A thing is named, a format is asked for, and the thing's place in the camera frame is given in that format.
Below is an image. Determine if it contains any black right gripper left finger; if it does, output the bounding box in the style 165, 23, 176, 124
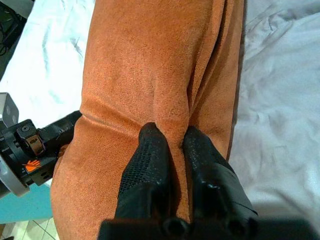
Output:
116, 121, 176, 223

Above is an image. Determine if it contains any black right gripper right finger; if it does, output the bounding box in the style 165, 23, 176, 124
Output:
183, 125, 259, 223

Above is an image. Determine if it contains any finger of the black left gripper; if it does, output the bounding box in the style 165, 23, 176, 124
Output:
37, 111, 84, 161

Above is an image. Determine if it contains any orange suede cushion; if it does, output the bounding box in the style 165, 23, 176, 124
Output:
49, 0, 247, 240

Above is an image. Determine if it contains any white bed sheet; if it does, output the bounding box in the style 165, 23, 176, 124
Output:
0, 0, 320, 222

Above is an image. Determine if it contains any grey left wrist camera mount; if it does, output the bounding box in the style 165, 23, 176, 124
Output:
0, 92, 31, 200

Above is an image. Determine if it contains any dark equipment with cables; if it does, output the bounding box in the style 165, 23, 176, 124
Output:
0, 0, 36, 78

